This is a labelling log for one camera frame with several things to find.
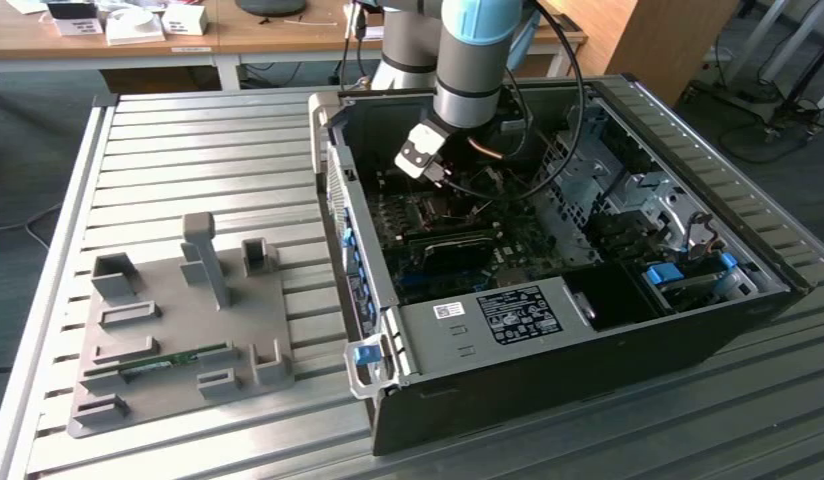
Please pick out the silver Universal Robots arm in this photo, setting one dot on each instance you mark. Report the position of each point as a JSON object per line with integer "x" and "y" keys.
{"x": 468, "y": 90}

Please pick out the CPU socket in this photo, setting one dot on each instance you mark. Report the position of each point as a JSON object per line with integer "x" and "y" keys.
{"x": 423, "y": 212}

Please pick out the metal drive cage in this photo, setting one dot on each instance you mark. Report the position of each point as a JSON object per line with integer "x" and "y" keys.
{"x": 572, "y": 175}

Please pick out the green motherboard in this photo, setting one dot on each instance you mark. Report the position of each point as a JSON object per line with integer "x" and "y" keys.
{"x": 519, "y": 240}

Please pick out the black expansion card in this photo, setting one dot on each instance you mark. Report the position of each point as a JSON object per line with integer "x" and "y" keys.
{"x": 455, "y": 256}

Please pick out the blue card retention clip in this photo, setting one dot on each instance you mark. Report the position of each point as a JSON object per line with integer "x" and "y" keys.
{"x": 348, "y": 236}
{"x": 360, "y": 274}

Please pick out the wooden office desk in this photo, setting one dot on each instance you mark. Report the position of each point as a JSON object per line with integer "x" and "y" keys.
{"x": 285, "y": 35}
{"x": 25, "y": 42}

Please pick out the wooden cabinet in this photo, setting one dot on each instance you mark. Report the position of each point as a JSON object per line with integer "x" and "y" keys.
{"x": 652, "y": 45}

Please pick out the grey power supply unit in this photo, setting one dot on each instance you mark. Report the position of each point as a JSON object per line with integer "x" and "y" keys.
{"x": 439, "y": 340}

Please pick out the blue disk carrier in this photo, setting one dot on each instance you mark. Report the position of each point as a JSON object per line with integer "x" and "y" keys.
{"x": 661, "y": 276}

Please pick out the black floor equipment box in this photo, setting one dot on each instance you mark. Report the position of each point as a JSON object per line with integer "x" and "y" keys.
{"x": 719, "y": 100}

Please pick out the dark grey round object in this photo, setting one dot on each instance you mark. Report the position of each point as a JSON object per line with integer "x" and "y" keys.
{"x": 272, "y": 6}

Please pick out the blue plastic latch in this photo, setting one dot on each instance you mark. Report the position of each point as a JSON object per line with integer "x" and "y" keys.
{"x": 365, "y": 355}

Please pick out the small white printed box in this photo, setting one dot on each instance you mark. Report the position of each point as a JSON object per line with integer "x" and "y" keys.
{"x": 78, "y": 27}
{"x": 185, "y": 22}

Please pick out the black open PC case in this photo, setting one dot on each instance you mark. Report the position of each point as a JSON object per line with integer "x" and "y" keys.
{"x": 585, "y": 380}

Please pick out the grey parts rack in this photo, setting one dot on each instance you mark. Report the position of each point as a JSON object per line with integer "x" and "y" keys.
{"x": 172, "y": 310}

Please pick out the white box with round opening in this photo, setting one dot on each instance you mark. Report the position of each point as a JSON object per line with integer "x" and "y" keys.
{"x": 134, "y": 32}

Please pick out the green RAM stick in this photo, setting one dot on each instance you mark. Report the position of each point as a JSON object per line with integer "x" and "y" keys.
{"x": 165, "y": 361}

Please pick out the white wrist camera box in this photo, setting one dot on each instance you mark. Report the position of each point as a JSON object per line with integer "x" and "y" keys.
{"x": 419, "y": 147}

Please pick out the blue plastic bracket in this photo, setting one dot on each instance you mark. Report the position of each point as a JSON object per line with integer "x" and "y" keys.
{"x": 727, "y": 265}

